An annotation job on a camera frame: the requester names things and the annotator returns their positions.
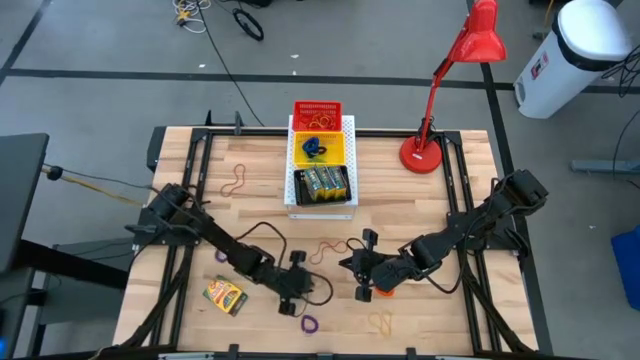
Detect red plastic basket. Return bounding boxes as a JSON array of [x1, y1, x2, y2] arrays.
[[293, 100, 345, 134]]

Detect red desk lamp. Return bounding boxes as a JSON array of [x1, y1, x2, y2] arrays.
[[398, 0, 509, 175]]

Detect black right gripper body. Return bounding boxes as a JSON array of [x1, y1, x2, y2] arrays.
[[351, 228, 417, 304]]

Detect white and yellow cables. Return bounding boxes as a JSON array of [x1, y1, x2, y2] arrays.
[[172, 0, 209, 35]]

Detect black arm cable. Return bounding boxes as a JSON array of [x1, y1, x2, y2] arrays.
[[234, 220, 335, 307], [345, 237, 469, 295]]

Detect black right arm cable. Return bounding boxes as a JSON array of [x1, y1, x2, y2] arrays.
[[345, 237, 469, 295]]

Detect black side desk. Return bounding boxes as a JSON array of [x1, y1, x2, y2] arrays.
[[0, 132, 130, 360]]

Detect yellow Crayola crayon box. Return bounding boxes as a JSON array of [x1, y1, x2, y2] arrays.
[[202, 273, 250, 317]]

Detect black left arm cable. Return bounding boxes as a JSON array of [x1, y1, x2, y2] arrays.
[[234, 220, 335, 307]]

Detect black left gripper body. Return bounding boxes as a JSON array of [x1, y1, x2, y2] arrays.
[[258, 249, 316, 317]]

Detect blue bin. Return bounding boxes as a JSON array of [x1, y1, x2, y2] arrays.
[[610, 224, 640, 311]]

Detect long black cable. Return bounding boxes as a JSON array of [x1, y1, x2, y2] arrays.
[[196, 0, 265, 127]]

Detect long red rubber band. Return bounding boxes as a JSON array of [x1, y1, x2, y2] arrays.
[[308, 240, 350, 266]]

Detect black plastic basket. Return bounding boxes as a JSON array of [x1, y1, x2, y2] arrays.
[[292, 164, 352, 207]]

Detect pale orange rubber band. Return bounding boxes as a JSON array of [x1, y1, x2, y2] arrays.
[[367, 309, 395, 337]]

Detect black aluminium rig frame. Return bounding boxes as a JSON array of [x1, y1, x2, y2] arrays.
[[115, 110, 540, 360]]

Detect white trash bin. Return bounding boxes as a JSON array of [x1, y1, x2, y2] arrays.
[[513, 0, 634, 120]]

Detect black coiled cable loop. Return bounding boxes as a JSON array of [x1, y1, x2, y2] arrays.
[[232, 7, 265, 42]]

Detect yellow cable black knob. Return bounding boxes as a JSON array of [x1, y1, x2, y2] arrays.
[[40, 163, 151, 207]]

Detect black cable bundle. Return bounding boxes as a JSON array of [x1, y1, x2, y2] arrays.
[[599, 44, 640, 99]]

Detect yellow plastic basket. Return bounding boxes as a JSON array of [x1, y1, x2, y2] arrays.
[[293, 131, 348, 169]]

